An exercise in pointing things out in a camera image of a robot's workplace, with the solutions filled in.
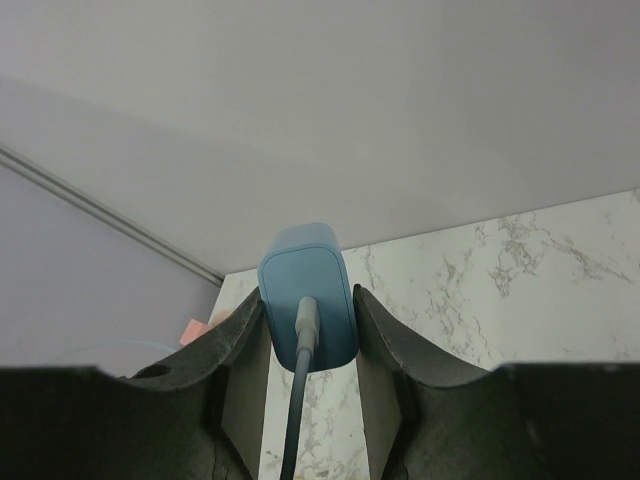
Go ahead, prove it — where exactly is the blue charger plug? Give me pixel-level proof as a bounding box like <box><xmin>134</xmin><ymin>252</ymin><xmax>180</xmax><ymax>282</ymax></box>
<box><xmin>257</xmin><ymin>222</ymin><xmax>359</xmax><ymax>372</ymax></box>

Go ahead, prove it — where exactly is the teal charging cable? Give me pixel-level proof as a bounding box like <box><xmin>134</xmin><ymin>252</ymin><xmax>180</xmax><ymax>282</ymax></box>
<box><xmin>69</xmin><ymin>339</ymin><xmax>174</xmax><ymax>354</ymax></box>

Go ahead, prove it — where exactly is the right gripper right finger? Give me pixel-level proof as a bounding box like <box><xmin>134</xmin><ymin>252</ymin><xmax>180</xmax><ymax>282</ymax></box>
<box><xmin>353</xmin><ymin>285</ymin><xmax>505</xmax><ymax>479</ymax></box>

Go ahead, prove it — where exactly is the pink cube power socket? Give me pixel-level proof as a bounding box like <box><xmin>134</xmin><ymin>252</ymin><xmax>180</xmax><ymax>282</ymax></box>
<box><xmin>179</xmin><ymin>310</ymin><xmax>231</xmax><ymax>346</ymax></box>

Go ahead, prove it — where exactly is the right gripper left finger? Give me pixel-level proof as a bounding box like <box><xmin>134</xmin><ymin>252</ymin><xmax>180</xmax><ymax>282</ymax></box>
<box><xmin>117</xmin><ymin>291</ymin><xmax>270</xmax><ymax>479</ymax></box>

